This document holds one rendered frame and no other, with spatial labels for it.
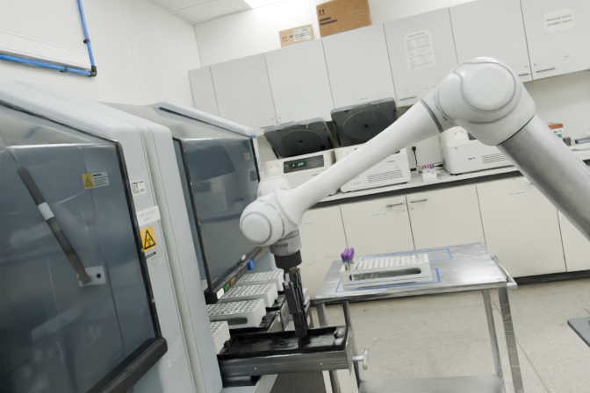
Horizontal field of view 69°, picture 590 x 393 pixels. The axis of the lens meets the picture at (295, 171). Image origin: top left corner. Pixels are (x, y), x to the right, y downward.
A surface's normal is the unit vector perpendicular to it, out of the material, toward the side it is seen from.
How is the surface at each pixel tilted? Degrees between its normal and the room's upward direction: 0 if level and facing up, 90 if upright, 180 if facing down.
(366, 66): 90
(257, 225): 94
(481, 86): 85
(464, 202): 90
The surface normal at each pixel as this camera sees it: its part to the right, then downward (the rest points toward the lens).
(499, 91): -0.26, 0.00
